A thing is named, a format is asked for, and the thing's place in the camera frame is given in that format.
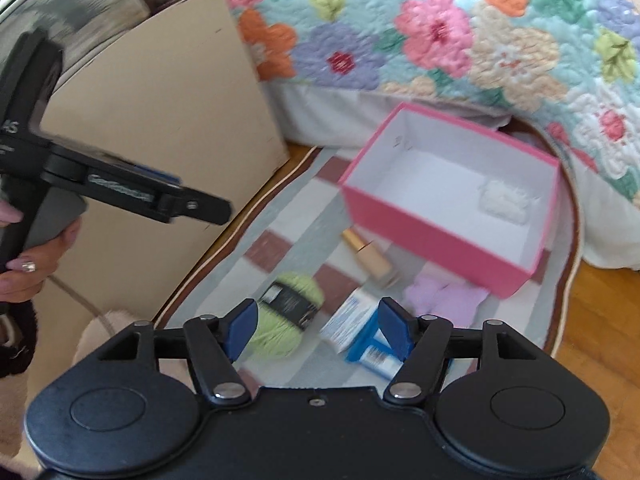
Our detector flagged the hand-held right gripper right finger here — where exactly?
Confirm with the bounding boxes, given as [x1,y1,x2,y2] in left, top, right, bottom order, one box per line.
[378,297,551,403]

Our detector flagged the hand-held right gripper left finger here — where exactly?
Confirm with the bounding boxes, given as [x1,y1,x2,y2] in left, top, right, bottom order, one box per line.
[97,299,259,403]

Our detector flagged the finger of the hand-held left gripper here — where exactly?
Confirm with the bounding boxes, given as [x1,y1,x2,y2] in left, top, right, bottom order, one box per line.
[41,135,234,227]

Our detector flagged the blue wet wipes pack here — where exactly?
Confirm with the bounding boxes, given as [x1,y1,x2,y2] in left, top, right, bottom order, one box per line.
[345,310,417,382]

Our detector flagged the small white packet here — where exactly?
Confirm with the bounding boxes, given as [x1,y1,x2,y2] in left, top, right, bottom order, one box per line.
[320,288,379,353]

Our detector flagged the green yarn ball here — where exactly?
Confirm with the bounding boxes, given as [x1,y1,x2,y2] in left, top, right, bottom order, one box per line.
[245,272,325,359]

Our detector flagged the lilac plush toy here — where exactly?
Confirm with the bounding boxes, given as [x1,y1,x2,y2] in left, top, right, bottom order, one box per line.
[402,274,489,329]

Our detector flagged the pink cardboard box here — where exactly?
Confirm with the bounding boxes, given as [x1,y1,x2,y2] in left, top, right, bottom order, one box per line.
[338,101,562,298]

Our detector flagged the person's left hand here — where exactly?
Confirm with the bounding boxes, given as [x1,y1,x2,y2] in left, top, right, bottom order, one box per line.
[0,204,84,306]

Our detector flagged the beige foundation bottle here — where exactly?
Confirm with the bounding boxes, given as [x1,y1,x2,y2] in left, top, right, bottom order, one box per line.
[341,228,402,289]

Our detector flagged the beige cardboard panel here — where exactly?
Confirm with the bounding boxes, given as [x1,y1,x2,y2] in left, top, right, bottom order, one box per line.
[37,0,292,347]

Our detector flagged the striped rug with brown border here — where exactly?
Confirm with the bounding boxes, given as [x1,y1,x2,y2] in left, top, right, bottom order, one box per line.
[152,124,584,392]

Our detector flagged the grey patterned cloth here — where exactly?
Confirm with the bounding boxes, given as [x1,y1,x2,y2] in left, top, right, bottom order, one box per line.
[0,0,151,78]

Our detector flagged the white plastic packet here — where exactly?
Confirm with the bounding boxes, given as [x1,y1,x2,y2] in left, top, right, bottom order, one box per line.
[477,179,532,227]

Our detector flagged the floral quilt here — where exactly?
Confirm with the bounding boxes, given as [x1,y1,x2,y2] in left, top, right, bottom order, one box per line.
[212,0,640,202]

